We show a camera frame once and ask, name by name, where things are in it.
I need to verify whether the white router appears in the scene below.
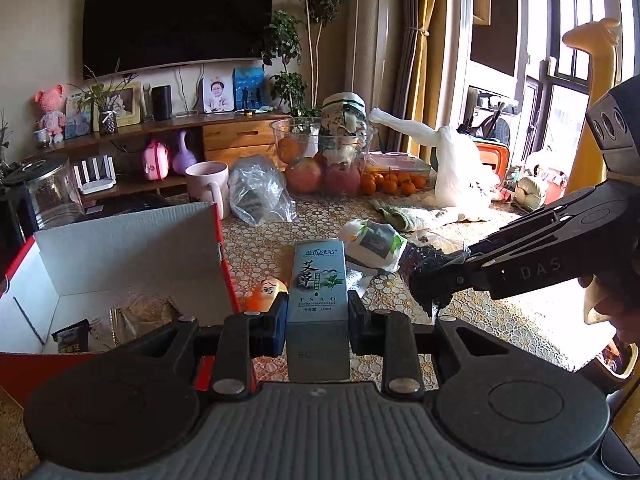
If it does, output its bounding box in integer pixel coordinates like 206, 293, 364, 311
72, 156, 117, 196

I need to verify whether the person's right hand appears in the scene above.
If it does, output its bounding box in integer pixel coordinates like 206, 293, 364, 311
579, 272, 640, 346

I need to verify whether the blue picture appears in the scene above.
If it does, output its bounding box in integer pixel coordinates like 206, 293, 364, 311
233, 67, 267, 110

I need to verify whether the grey-blue small carton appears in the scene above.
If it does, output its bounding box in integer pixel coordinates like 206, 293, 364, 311
286, 239, 351, 383

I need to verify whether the blue picture card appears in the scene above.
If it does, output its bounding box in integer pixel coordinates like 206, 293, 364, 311
65, 92, 96, 140

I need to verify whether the tall potted tree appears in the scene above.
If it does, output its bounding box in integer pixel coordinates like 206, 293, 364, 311
257, 0, 346, 118

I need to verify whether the clear plastic bag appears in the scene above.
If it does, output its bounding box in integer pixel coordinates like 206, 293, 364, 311
229, 155, 297, 226

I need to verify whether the large orange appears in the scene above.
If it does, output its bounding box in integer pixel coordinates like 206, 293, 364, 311
277, 137, 303, 163

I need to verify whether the orange plastic box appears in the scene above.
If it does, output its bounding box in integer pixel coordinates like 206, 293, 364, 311
472, 141, 512, 183

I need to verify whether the yellow giraffe figure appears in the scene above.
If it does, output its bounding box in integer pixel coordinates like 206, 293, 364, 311
562, 17, 622, 198

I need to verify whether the white plastic bag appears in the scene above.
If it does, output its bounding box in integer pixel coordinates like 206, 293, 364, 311
368, 108, 501, 223

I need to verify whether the glass kettle with black lid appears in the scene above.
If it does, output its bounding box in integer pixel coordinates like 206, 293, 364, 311
0, 154, 86, 233

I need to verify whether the wall-mounted television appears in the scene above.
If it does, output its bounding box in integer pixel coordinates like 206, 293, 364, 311
82, 0, 276, 81

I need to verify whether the black crinkled packet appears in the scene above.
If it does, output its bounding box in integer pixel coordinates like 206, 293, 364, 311
400, 242, 471, 318

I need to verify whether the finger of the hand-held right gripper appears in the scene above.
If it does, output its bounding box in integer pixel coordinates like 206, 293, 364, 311
430, 260, 501, 313
462, 182, 636, 268

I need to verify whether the green white rag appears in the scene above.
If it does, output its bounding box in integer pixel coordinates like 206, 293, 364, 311
371, 199, 431, 231

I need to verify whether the purple kettlebell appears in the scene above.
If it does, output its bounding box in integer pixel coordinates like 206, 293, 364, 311
171, 130, 198, 176

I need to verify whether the white child photo frame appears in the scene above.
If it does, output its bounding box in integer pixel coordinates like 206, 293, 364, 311
202, 76, 235, 114

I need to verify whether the white printed sachet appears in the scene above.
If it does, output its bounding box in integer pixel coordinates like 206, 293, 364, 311
345, 259, 375, 306

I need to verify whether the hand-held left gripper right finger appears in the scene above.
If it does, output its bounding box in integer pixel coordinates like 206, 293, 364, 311
348, 290, 566, 397

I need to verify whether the wooden television cabinet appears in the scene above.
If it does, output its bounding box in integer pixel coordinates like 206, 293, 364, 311
0, 109, 296, 206

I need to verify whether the white mug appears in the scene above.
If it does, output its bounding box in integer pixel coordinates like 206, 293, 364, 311
185, 161, 232, 221

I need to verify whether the potted plant in patterned vase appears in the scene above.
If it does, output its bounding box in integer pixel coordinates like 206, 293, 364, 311
67, 60, 132, 136

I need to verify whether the white green patterned vase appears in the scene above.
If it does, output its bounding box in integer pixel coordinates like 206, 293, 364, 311
321, 92, 368, 136

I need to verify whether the red cardboard box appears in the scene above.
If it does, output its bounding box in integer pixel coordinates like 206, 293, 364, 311
0, 201, 242, 408

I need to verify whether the white green wet wipes pack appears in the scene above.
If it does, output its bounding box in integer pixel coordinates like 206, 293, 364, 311
339, 219, 408, 273

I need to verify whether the pile of mandarins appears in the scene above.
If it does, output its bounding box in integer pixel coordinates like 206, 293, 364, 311
360, 171, 429, 197

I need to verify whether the floral tablecloth desktop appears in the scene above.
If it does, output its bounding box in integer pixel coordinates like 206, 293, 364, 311
0, 187, 618, 466

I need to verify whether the yellow curtain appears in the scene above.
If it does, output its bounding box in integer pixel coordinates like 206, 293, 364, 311
400, 0, 447, 156

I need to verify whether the pink toy suitcase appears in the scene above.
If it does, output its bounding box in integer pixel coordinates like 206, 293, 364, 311
141, 140, 170, 181

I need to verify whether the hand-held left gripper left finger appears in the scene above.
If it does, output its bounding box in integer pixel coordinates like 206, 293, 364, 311
127, 292, 288, 401

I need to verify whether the pink doll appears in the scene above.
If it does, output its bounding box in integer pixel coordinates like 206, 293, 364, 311
34, 85, 67, 143

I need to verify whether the black snack packet orange print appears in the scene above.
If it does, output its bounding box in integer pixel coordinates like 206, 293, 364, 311
52, 319, 92, 354

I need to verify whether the red apple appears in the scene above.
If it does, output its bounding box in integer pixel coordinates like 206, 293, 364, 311
285, 157, 323, 195
322, 160, 362, 197

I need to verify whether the pale green pouch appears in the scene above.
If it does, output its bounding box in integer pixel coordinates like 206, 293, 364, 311
514, 175, 548, 211

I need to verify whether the glass fruit bowl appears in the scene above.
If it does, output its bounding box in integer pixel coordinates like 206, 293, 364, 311
270, 116, 378, 171

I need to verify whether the black cylinder speaker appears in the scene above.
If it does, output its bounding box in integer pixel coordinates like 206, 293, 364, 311
151, 85, 172, 122

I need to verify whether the clear food container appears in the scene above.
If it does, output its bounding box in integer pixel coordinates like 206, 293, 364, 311
365, 152, 432, 181

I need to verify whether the yellow-green photo frame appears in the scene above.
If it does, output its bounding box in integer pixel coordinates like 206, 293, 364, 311
92, 81, 142, 128

